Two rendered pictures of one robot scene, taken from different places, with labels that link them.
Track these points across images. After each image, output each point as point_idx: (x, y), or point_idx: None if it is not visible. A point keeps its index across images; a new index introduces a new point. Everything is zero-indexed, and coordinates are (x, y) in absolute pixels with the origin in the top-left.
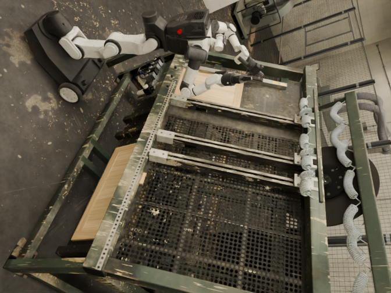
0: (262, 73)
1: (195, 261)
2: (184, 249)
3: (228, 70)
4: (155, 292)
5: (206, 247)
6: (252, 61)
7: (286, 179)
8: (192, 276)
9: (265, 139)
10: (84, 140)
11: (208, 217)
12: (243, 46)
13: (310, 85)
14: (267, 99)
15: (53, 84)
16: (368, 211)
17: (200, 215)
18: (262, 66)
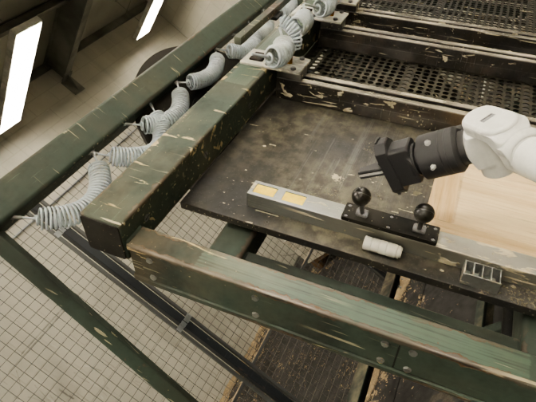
0: (364, 168)
1: (380, 400)
2: (413, 396)
3: (498, 284)
4: (468, 299)
5: (494, 0)
6: (436, 130)
7: (368, 12)
8: (385, 376)
9: (380, 83)
10: None
11: (498, 16)
12: (504, 122)
13: (183, 139)
14: (338, 167)
15: None
16: (221, 31)
17: (511, 18)
18: (383, 138)
